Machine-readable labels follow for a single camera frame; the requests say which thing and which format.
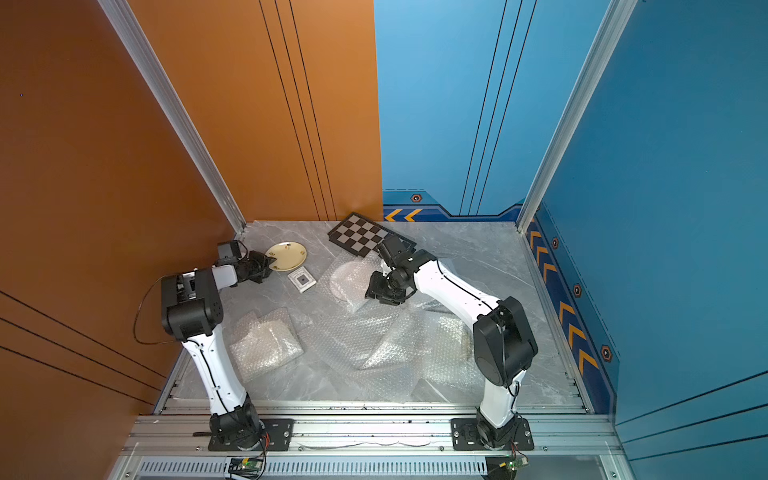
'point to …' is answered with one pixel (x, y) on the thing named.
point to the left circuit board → (246, 466)
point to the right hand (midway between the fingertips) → (371, 296)
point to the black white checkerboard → (361, 236)
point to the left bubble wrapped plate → (261, 344)
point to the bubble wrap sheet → (375, 350)
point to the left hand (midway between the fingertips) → (277, 253)
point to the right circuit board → (504, 467)
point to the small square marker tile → (302, 279)
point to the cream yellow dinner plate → (289, 255)
